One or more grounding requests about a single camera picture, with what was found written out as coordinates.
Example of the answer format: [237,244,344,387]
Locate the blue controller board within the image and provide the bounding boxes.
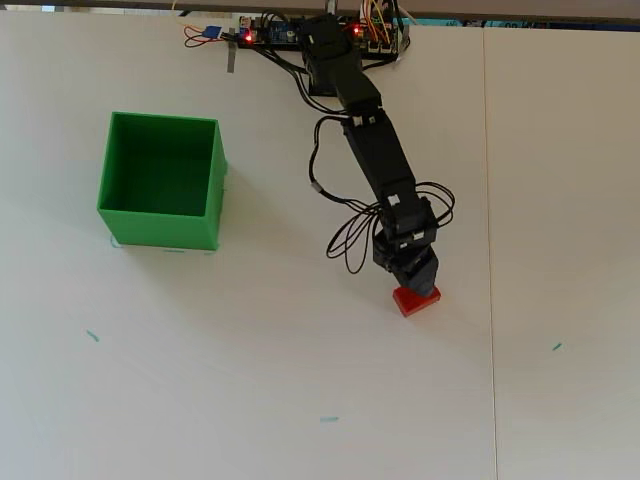
[236,14,306,52]

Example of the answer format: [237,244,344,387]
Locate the red orange wire pair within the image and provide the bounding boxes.
[181,23,225,49]

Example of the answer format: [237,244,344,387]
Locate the green plastic bin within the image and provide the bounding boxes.
[95,110,230,252]

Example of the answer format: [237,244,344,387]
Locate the grey tape strip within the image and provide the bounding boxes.
[225,29,239,76]

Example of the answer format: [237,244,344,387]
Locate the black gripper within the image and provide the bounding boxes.
[372,219,443,298]

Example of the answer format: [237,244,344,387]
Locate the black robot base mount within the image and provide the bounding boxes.
[308,74,340,98]

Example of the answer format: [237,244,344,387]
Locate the red block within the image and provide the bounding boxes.
[391,285,443,320]

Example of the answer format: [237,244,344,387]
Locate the motor driver board white connectors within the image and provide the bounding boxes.
[349,17,412,60]

